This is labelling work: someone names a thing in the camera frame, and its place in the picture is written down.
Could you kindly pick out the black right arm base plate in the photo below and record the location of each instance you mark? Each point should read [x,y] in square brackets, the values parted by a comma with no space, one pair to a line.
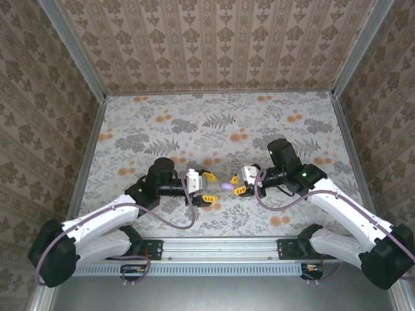
[287,249]

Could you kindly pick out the grey metal panel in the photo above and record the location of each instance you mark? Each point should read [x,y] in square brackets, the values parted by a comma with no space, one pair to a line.
[227,294]

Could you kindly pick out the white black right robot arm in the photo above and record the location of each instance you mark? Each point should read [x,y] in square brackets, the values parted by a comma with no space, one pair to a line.
[350,214]

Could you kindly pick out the lilac earbud charging case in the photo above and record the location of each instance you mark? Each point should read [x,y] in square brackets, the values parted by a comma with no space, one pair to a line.
[227,187]

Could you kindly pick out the aluminium table side rail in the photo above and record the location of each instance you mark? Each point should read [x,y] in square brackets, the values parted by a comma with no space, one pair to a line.
[356,162]
[86,162]

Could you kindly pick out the thin aluminium wall rail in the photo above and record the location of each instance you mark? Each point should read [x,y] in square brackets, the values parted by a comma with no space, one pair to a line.
[220,93]

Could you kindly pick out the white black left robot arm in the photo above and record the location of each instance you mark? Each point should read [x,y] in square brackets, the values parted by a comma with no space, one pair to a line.
[103,215]

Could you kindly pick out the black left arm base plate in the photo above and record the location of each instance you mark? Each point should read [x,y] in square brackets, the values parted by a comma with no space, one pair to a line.
[152,247]

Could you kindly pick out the aluminium frame corner post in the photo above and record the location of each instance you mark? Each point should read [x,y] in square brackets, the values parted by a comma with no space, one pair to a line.
[360,45]
[76,48]

